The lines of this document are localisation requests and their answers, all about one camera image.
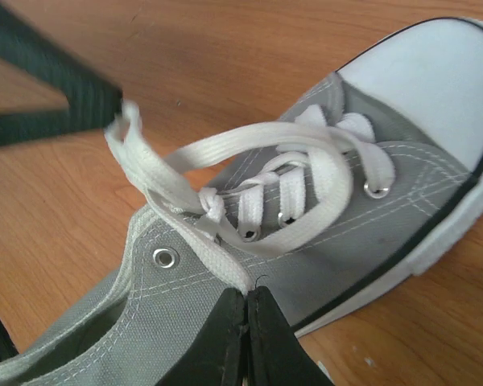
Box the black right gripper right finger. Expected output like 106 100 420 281
247 286 332 386

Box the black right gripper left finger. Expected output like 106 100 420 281
158 289 246 386

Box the white shoelace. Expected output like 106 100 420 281
105 101 395 293

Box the grey canvas sneaker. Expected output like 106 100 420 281
0 18 483 385

